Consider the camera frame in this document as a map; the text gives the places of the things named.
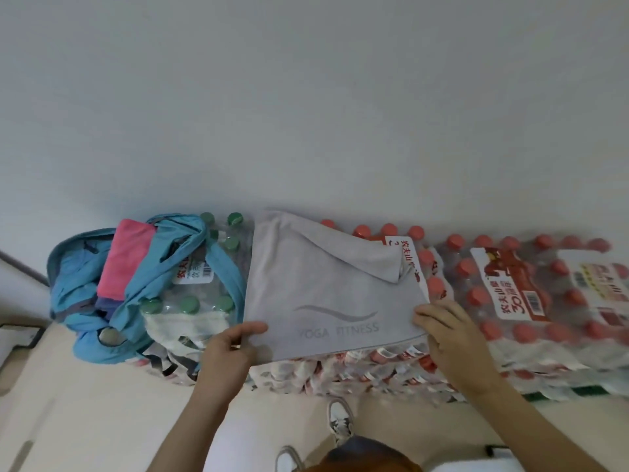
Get person's left hand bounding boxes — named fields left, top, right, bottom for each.
left=193, top=321, right=271, bottom=404

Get person's right hand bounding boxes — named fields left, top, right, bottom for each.
left=411, top=298, right=506, bottom=403

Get pink towel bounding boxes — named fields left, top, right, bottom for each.
left=96, top=218, right=159, bottom=302

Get light blue backpack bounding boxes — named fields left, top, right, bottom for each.
left=46, top=212, right=249, bottom=368

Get person's left forearm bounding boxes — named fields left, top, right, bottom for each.
left=146, top=387, right=238, bottom=472

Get person's right forearm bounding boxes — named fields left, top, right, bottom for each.
left=465, top=382, right=611, bottom=472

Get person's dark shorts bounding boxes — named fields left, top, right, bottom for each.
left=303, top=435, right=425, bottom=472

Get stack of water bottle packs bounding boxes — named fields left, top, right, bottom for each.
left=136, top=210, right=629, bottom=404

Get white and black sneaker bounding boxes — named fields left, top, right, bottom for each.
left=275, top=445, right=304, bottom=472
left=326, top=396, right=356, bottom=446

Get white panel leaning on wall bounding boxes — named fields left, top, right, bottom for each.
left=0, top=249, right=51, bottom=292

